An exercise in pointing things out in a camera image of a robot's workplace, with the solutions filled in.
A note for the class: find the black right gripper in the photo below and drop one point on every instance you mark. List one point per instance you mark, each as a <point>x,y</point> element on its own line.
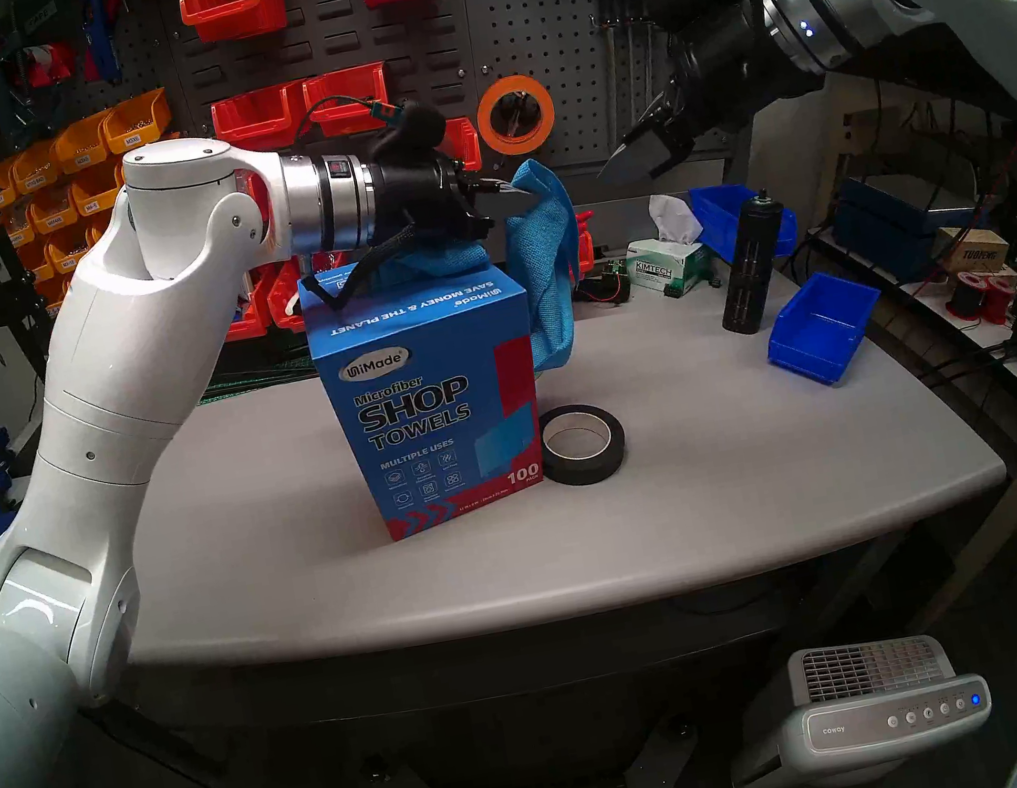
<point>725,71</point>

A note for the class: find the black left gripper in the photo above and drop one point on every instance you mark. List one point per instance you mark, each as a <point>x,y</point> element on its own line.
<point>428,203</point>

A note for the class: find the blue microfiber shop towel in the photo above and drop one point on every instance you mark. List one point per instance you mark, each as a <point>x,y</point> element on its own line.
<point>438,263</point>
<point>547,275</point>

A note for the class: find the blue shop towels box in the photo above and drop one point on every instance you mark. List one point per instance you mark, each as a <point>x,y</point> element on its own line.
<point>434,410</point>

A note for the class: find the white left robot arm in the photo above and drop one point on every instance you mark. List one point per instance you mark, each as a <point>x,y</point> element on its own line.
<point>126,365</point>

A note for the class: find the red bin with red markers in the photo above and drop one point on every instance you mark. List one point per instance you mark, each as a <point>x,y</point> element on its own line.
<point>585,240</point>

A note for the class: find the blue plastic storage bin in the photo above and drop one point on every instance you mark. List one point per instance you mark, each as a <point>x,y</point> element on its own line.
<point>716,218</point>

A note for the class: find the orange tape roll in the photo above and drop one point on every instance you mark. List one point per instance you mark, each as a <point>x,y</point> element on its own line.
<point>511,84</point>

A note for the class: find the Kimtech tissue box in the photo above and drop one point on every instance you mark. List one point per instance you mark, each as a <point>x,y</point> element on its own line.
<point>667,270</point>

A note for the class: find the black cylindrical bottle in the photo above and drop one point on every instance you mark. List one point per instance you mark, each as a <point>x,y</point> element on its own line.
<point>746,281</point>

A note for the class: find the black pegboard panel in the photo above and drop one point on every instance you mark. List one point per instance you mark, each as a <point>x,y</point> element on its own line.
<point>427,24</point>

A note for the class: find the dark blue storage bin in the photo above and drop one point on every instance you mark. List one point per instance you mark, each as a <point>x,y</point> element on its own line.
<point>878,234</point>

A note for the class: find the red plastic parts bin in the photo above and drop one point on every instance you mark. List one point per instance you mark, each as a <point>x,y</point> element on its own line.
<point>282,286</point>
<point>254,319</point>

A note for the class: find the bright blue plastic bin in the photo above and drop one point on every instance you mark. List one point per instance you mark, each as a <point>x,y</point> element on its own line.
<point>812,357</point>

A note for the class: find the black tape roll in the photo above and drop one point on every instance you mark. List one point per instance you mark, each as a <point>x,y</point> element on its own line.
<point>555,467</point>

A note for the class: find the green cutting mat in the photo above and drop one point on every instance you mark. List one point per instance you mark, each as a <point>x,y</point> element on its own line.
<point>264,378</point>

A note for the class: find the cardboard box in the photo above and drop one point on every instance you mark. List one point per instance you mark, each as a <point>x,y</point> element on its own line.
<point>974,254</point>

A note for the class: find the blue hanging clamp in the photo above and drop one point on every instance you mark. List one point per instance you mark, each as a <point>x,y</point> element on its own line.
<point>103,50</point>

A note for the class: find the white air purifier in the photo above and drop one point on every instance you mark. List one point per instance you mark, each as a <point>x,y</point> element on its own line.
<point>863,721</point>

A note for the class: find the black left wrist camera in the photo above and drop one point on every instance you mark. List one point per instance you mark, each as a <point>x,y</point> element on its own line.
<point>416,133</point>

